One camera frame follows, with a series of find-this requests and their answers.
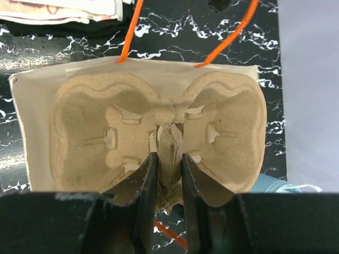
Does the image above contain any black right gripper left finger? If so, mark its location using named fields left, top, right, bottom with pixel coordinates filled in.
left=1, top=153, right=158, bottom=253

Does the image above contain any brown pulp cup carrier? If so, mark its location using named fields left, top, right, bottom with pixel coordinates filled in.
left=49, top=71, right=267, bottom=210

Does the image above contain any light blue straw holder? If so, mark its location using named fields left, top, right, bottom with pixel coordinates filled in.
left=250, top=173, right=322, bottom=194

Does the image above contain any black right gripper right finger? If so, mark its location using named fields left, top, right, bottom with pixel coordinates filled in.
left=182, top=154, right=338, bottom=253

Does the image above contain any printed paper takeout bag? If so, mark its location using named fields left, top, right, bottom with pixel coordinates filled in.
left=8, top=0, right=262, bottom=249

